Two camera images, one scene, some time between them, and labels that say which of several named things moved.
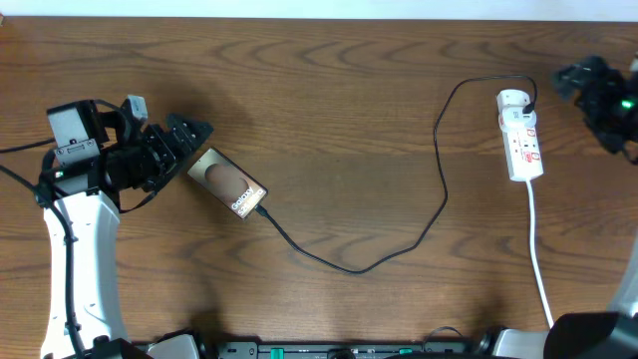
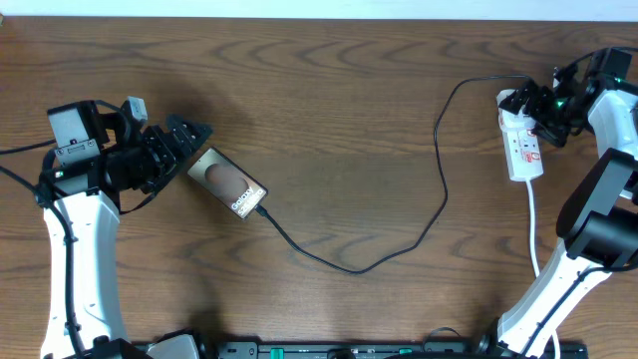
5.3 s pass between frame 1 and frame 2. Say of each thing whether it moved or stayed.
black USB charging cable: stayed
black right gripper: moved
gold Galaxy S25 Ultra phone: stayed
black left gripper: stayed
